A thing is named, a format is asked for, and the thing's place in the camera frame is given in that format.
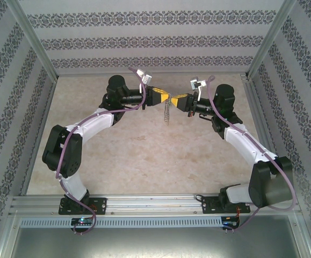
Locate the grey metal sheet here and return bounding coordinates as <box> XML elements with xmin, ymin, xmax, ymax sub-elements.
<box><xmin>10</xmin><ymin>214</ymin><xmax>305</xmax><ymax>258</ymax></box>

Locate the aluminium back rail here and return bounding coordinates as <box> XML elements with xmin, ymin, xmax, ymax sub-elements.
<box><xmin>55</xmin><ymin>70</ymin><xmax>250</xmax><ymax>78</ymax></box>

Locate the aluminium right side rail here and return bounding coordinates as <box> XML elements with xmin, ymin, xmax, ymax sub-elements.
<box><xmin>240</xmin><ymin>74</ymin><xmax>290</xmax><ymax>194</ymax></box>

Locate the aluminium left side rail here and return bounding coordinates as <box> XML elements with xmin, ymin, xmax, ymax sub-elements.
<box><xmin>20</xmin><ymin>76</ymin><xmax>59</xmax><ymax>196</ymax></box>

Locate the aluminium right frame post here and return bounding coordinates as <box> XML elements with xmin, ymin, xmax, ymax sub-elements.
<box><xmin>247</xmin><ymin>0</ymin><xmax>298</xmax><ymax>80</ymax></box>

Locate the aluminium frame post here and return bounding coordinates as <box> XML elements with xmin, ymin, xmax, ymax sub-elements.
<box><xmin>6</xmin><ymin>0</ymin><xmax>60</xmax><ymax>80</ymax></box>
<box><xmin>247</xmin><ymin>0</ymin><xmax>298</xmax><ymax>80</ymax></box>

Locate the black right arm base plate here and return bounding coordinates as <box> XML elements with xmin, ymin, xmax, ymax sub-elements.
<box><xmin>202</xmin><ymin>197</ymin><xmax>251</xmax><ymax>215</ymax></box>

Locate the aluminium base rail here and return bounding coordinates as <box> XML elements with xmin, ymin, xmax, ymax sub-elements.
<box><xmin>9</xmin><ymin>195</ymin><xmax>302</xmax><ymax>216</ymax></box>

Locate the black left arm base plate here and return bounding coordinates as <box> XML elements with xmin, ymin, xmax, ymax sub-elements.
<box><xmin>59</xmin><ymin>198</ymin><xmax>108</xmax><ymax>216</ymax></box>

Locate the aluminium left frame post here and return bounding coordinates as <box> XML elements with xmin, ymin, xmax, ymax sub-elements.
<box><xmin>6</xmin><ymin>0</ymin><xmax>60</xmax><ymax>80</ymax></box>

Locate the grey slotted cable duct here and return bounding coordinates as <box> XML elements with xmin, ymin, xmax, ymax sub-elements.
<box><xmin>19</xmin><ymin>217</ymin><xmax>223</xmax><ymax>228</ymax></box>

